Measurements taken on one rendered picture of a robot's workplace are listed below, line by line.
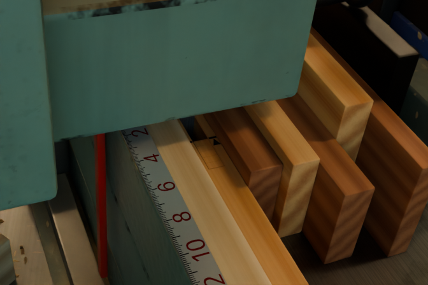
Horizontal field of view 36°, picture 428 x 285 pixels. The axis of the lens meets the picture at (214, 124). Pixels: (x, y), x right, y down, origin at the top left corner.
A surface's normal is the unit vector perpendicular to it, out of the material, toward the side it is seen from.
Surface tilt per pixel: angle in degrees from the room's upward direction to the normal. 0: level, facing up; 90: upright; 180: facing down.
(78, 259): 0
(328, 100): 90
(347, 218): 90
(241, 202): 0
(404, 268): 0
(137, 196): 90
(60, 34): 90
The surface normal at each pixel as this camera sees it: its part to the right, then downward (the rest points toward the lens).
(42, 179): 0.39, 0.62
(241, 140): 0.09, -0.76
